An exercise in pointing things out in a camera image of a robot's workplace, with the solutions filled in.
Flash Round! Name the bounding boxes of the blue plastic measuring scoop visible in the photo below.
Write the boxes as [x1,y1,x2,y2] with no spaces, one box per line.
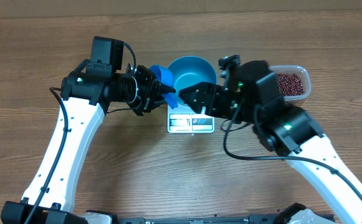
[150,65,178,109]

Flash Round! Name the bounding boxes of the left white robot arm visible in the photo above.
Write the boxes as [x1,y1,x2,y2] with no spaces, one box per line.
[1,36,175,224]

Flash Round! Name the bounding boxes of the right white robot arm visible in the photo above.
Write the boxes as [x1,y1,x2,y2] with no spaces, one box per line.
[179,58,362,223]

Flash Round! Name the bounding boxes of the blue metal bowl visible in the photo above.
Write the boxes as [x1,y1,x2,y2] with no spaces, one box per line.
[168,55,217,106]

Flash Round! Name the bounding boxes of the white digital kitchen scale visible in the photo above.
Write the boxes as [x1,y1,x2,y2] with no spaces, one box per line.
[167,104,215,134]

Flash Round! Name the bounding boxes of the red beans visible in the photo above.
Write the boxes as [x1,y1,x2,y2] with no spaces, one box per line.
[276,73,304,96]

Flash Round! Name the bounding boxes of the clear plastic container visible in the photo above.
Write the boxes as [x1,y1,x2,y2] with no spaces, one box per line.
[270,65,312,101]

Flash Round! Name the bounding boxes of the right black cable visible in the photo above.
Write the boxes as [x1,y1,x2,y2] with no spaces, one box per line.
[220,102,362,215]

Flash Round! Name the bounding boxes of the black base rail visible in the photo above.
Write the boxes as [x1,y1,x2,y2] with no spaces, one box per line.
[80,213,337,224]

